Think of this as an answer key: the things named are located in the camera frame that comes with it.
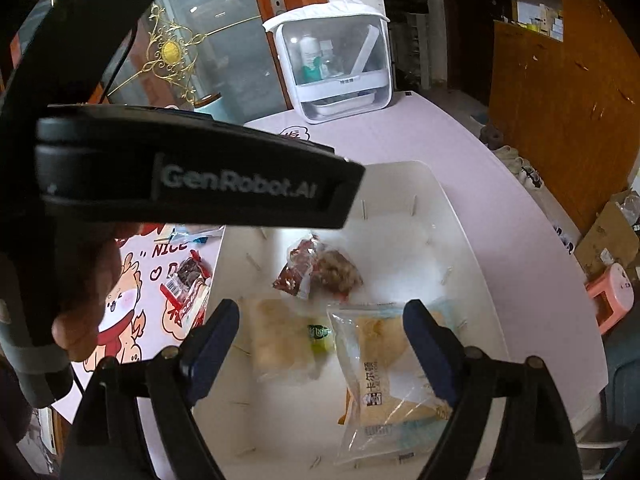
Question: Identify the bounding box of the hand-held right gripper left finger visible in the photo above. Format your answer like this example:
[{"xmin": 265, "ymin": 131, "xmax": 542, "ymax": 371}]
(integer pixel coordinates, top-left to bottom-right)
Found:
[{"xmin": 60, "ymin": 299, "xmax": 241, "ymax": 480}]

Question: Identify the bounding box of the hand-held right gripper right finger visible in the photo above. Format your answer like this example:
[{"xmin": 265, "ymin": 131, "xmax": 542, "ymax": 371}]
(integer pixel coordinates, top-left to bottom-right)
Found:
[{"xmin": 402, "ymin": 299, "xmax": 586, "ymax": 480}]

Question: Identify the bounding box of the large bread packet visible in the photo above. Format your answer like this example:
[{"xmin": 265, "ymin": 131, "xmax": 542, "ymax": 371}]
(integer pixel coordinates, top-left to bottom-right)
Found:
[{"xmin": 327, "ymin": 302, "xmax": 456, "ymax": 466}]

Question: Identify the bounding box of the red label cookie packet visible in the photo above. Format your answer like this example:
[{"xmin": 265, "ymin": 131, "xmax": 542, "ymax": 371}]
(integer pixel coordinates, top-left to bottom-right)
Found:
[{"xmin": 160, "ymin": 280, "xmax": 211, "ymax": 332}]

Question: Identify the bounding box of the white blue snack packet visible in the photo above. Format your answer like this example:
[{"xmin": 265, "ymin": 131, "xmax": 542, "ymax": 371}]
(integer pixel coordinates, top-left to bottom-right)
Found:
[{"xmin": 170, "ymin": 225, "xmax": 226, "ymax": 247}]

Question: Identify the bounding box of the yellow rice cracker packet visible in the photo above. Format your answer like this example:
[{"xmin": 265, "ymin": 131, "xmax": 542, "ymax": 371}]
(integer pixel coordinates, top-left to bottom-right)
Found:
[{"xmin": 250, "ymin": 297, "xmax": 321, "ymax": 386}]

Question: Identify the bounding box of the dark chocolate cake packet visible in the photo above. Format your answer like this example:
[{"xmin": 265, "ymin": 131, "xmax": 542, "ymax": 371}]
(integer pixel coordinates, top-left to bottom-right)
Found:
[{"xmin": 177, "ymin": 255, "xmax": 213, "ymax": 288}]

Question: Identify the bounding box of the small green candy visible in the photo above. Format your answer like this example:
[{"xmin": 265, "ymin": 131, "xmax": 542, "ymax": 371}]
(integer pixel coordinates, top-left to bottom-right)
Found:
[{"xmin": 307, "ymin": 324, "xmax": 335, "ymax": 353}]

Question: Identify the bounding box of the brown chocolate snack packet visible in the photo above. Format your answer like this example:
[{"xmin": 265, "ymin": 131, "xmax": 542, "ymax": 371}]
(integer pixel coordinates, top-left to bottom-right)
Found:
[{"xmin": 272, "ymin": 239, "xmax": 321, "ymax": 301}]

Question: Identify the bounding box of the white plastic bin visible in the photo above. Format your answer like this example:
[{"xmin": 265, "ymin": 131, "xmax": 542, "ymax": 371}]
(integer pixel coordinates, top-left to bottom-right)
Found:
[{"xmin": 191, "ymin": 160, "xmax": 511, "ymax": 480}]

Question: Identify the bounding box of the person's left hand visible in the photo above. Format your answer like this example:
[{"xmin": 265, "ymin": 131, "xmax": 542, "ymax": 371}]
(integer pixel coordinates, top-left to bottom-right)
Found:
[{"xmin": 51, "ymin": 226, "xmax": 146, "ymax": 362}]

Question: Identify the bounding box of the light blue canister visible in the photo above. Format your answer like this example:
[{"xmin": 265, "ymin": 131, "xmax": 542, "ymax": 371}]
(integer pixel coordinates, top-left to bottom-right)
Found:
[{"xmin": 192, "ymin": 91, "xmax": 226, "ymax": 123}]

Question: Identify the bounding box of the wooden framed glass door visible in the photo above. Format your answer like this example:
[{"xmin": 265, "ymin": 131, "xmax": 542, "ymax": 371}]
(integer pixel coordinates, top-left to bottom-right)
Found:
[{"xmin": 100, "ymin": 0, "xmax": 331, "ymax": 126}]

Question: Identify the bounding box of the gold door ornament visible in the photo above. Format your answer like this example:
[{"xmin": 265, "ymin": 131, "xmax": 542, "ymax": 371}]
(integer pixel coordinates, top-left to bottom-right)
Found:
[{"xmin": 140, "ymin": 4, "xmax": 208, "ymax": 101}]

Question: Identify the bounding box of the white countertop cabinet appliance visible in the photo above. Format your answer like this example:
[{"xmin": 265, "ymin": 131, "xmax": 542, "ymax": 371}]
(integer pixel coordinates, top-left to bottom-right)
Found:
[{"xmin": 262, "ymin": 2, "xmax": 393, "ymax": 125}]

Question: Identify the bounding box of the white teal bottle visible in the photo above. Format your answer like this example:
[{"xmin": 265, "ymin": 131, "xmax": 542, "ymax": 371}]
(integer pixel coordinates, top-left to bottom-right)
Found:
[{"xmin": 299, "ymin": 35, "xmax": 323, "ymax": 81}]

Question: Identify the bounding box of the pink stool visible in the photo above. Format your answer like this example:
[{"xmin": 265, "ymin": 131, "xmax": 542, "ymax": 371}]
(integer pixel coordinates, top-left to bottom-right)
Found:
[{"xmin": 585, "ymin": 262, "xmax": 633, "ymax": 336}]

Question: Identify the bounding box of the dark grey stool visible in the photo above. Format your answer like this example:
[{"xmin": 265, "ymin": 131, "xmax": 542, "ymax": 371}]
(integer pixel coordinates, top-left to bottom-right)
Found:
[{"xmin": 600, "ymin": 330, "xmax": 640, "ymax": 436}]

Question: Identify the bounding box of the light shoe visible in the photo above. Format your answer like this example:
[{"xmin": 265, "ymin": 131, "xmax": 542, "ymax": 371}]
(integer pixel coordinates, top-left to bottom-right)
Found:
[{"xmin": 517, "ymin": 165, "xmax": 546, "ymax": 191}]

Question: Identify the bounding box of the cardboard box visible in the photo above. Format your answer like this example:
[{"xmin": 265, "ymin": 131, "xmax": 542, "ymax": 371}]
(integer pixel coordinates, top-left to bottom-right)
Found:
[{"xmin": 575, "ymin": 192, "xmax": 640, "ymax": 281}]

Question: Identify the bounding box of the grey shoe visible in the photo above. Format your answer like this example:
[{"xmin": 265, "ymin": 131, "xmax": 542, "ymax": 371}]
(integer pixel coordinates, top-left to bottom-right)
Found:
[{"xmin": 495, "ymin": 145, "xmax": 526, "ymax": 168}]

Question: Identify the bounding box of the wooden cabinet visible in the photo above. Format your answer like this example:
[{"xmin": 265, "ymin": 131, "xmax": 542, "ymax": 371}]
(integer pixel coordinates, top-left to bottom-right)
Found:
[{"xmin": 487, "ymin": 0, "xmax": 640, "ymax": 236}]

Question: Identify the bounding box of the black curved strap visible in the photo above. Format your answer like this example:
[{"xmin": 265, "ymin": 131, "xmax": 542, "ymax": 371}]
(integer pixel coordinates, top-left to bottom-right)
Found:
[{"xmin": 0, "ymin": 0, "xmax": 211, "ymax": 111}]

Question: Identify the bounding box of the wooden wall shelf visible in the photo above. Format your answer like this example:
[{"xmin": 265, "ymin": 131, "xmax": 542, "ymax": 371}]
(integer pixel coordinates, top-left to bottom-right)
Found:
[{"xmin": 487, "ymin": 0, "xmax": 566, "ymax": 43}]

